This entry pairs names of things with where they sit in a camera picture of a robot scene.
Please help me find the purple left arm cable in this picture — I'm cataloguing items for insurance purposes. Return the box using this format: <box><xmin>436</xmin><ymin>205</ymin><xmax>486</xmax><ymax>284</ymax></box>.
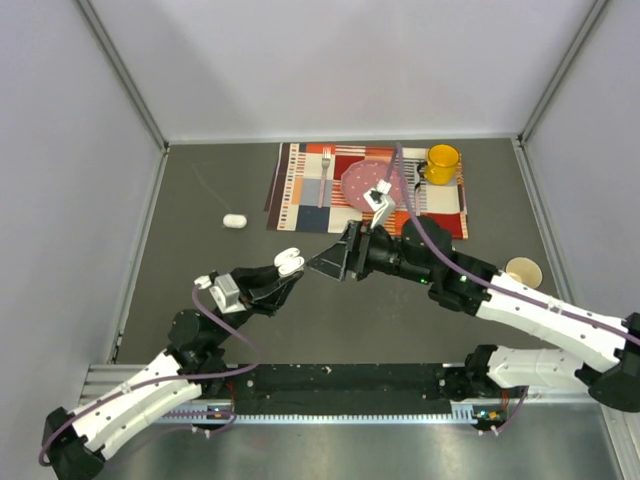
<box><xmin>37</xmin><ymin>277</ymin><xmax>266</xmax><ymax>469</ymax></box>

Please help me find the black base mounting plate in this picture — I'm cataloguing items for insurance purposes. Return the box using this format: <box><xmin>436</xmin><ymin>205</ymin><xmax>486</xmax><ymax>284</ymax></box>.
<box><xmin>169</xmin><ymin>362</ymin><xmax>506</xmax><ymax>415</ymax></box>

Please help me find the white charging case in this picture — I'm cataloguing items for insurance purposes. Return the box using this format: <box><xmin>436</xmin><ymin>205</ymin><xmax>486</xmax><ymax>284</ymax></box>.
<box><xmin>273</xmin><ymin>247</ymin><xmax>305</xmax><ymax>277</ymax></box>

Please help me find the patchwork colourful placemat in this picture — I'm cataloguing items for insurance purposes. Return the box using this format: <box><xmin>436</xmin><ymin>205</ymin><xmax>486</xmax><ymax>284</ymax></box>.
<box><xmin>265</xmin><ymin>143</ymin><xmax>469</xmax><ymax>240</ymax></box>

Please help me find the pink handled fork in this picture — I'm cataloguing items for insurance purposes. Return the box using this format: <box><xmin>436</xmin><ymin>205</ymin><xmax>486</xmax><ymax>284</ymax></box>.
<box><xmin>317</xmin><ymin>147</ymin><xmax>332</xmax><ymax>208</ymax></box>

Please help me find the grey slotted cable duct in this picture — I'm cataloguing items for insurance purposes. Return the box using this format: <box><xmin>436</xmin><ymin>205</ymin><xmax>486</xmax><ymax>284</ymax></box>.
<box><xmin>157</xmin><ymin>402</ymin><xmax>506</xmax><ymax>429</ymax></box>

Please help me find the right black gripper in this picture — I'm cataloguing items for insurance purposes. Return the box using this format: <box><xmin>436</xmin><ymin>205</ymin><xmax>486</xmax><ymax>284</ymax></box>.
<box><xmin>306</xmin><ymin>219</ymin><xmax>434</xmax><ymax>285</ymax></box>

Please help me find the closed white earbud case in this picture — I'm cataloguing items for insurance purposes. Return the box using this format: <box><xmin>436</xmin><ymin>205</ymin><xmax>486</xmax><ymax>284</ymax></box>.
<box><xmin>222</xmin><ymin>214</ymin><xmax>248</xmax><ymax>229</ymax></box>

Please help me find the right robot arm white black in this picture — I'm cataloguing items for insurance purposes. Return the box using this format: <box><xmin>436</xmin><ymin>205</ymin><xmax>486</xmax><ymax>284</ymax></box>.
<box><xmin>307</xmin><ymin>217</ymin><xmax>639</xmax><ymax>413</ymax></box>

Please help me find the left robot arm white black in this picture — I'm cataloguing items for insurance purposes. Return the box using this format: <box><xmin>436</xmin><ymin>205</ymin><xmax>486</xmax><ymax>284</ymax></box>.
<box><xmin>38</xmin><ymin>257</ymin><xmax>305</xmax><ymax>479</ymax></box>

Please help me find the beige ceramic mug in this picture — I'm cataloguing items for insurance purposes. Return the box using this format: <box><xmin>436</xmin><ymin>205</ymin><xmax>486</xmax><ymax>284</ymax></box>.
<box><xmin>504</xmin><ymin>257</ymin><xmax>543</xmax><ymax>289</ymax></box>

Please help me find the yellow mug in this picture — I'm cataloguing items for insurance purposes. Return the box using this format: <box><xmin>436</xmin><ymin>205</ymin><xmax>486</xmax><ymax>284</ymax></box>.
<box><xmin>417</xmin><ymin>144</ymin><xmax>461</xmax><ymax>185</ymax></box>

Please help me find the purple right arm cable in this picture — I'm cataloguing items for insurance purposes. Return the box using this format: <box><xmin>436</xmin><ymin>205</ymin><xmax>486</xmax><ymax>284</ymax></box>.
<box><xmin>384</xmin><ymin>142</ymin><xmax>640</xmax><ymax>436</ymax></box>

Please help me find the pink dotted plate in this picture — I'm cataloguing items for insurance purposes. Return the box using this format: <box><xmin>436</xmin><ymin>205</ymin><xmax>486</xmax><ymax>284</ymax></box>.
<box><xmin>340</xmin><ymin>160</ymin><xmax>389</xmax><ymax>213</ymax></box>

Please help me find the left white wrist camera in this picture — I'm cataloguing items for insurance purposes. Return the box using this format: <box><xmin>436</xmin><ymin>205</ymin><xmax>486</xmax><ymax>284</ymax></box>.
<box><xmin>194</xmin><ymin>271</ymin><xmax>246</xmax><ymax>314</ymax></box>

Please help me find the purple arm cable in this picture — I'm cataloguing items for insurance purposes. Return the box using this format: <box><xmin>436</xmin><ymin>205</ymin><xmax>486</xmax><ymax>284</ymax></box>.
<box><xmin>384</xmin><ymin>142</ymin><xmax>640</xmax><ymax>436</ymax></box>
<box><xmin>37</xmin><ymin>277</ymin><xmax>266</xmax><ymax>469</ymax></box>

